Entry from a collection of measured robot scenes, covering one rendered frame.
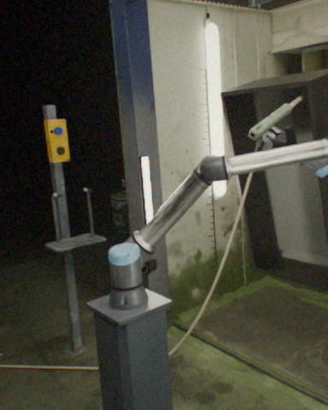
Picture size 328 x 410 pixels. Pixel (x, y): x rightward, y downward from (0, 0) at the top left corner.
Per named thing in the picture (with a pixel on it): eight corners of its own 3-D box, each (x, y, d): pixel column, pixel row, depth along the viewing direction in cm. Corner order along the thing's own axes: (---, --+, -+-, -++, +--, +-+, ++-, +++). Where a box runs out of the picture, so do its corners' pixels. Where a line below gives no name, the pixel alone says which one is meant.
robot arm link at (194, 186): (108, 260, 218) (207, 149, 202) (118, 249, 235) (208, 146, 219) (131, 280, 218) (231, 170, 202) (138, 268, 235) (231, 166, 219)
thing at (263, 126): (247, 166, 218) (258, 131, 200) (239, 161, 220) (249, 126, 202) (299, 124, 242) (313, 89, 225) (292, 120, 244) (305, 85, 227)
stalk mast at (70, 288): (79, 347, 300) (51, 105, 274) (83, 350, 295) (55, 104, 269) (70, 350, 296) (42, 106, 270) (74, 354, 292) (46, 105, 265)
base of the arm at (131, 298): (122, 313, 197) (120, 293, 196) (102, 302, 212) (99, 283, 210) (155, 301, 209) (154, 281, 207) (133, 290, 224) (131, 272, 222)
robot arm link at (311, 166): (336, 162, 204) (324, 180, 206) (313, 149, 209) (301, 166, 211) (336, 161, 196) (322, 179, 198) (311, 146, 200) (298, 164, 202)
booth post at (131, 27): (137, 328, 320) (108, 0, 283) (157, 319, 331) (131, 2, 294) (152, 336, 306) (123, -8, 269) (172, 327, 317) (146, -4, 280)
